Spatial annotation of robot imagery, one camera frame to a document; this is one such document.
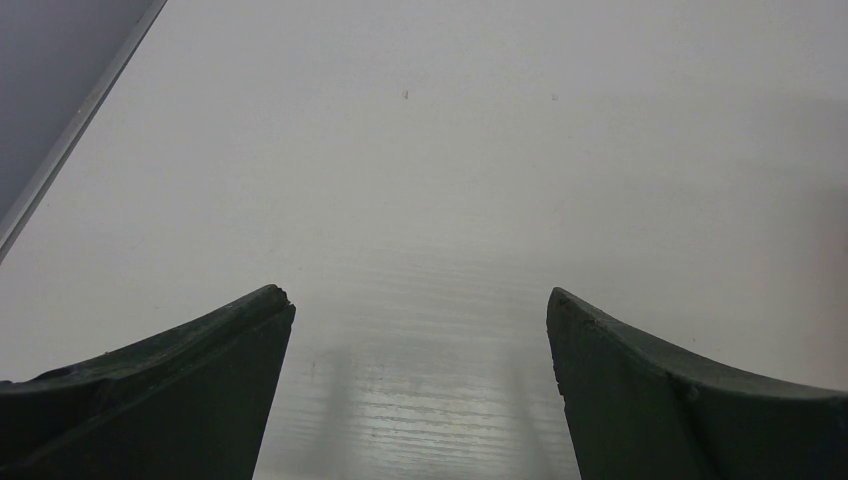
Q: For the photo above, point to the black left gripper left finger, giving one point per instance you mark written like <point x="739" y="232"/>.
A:
<point x="191" y="402"/>

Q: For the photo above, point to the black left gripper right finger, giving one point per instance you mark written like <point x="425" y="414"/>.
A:
<point x="639" y="407"/>

